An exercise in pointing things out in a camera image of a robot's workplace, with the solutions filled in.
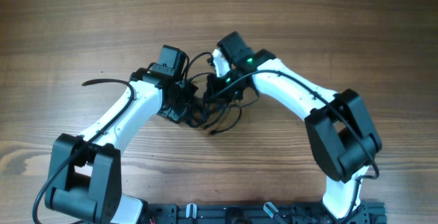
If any left camera cable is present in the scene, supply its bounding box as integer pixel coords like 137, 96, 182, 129
31, 78, 136, 224

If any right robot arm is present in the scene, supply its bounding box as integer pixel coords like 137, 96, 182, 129
203, 32, 387, 223

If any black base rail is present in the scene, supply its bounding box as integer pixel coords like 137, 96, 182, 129
140, 201, 388, 224

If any thin black USB cable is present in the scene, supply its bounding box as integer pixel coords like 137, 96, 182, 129
186, 51, 261, 136

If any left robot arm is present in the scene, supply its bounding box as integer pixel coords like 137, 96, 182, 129
34, 45, 196, 223

